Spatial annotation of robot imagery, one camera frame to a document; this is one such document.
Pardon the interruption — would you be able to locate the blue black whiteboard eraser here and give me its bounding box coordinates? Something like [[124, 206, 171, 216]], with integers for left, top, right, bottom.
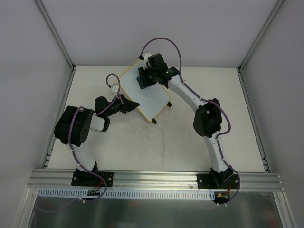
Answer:
[[136, 76, 145, 89]]

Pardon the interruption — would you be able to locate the yellow framed whiteboard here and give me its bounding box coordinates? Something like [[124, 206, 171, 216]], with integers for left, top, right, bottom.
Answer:
[[119, 60, 171, 124]]

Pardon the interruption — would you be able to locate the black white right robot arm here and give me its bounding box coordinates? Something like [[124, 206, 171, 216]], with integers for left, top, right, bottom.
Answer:
[[137, 53, 230, 188]]

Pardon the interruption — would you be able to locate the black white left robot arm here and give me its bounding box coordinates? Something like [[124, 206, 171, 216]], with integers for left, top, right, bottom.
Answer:
[[54, 94, 140, 186]]

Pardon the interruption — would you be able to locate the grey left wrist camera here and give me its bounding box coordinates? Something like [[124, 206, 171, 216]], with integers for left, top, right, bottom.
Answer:
[[110, 84, 120, 97]]

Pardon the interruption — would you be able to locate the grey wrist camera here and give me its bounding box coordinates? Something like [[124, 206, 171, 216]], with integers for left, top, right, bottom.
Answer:
[[138, 53, 152, 66], [110, 84, 120, 97]]

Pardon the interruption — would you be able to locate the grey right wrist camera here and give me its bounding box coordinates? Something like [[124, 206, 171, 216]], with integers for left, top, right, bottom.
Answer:
[[138, 53, 152, 66]]

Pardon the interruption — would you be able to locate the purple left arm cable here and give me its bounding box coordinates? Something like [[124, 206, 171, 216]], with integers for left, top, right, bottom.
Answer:
[[35, 74, 121, 212]]

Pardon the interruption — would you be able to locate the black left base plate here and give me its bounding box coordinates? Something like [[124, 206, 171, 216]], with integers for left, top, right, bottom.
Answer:
[[71, 170, 114, 187]]

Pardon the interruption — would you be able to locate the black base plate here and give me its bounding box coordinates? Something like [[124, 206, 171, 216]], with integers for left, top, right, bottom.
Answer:
[[196, 172, 240, 190], [71, 170, 114, 187]]

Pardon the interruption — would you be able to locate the white slotted cable duct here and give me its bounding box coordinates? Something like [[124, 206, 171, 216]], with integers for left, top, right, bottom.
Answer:
[[38, 188, 215, 201]]

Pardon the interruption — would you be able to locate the aluminium mounting rail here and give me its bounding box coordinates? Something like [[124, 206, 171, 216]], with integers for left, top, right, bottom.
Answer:
[[27, 169, 285, 192]]

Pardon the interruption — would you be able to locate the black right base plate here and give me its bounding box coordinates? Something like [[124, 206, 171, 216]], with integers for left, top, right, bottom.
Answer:
[[196, 172, 240, 190]]

